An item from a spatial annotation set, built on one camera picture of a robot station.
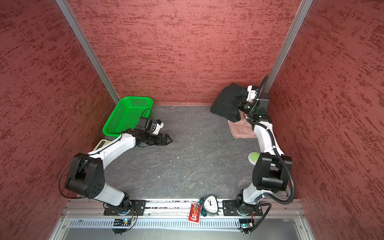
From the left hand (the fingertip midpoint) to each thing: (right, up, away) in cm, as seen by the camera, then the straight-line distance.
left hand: (165, 143), depth 88 cm
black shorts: (+35, +24, -8) cm, 44 cm away
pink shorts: (+51, +8, +15) cm, 54 cm away
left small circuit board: (-16, -35, -18) cm, 42 cm away
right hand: (+38, +26, -6) cm, 46 cm away
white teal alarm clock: (+25, -28, -16) cm, 41 cm away
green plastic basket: (-36, +19, +26) cm, 48 cm away
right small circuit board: (+43, -36, -17) cm, 59 cm away
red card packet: (+18, -31, -17) cm, 40 cm away
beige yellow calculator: (-45, -1, +9) cm, 46 cm away
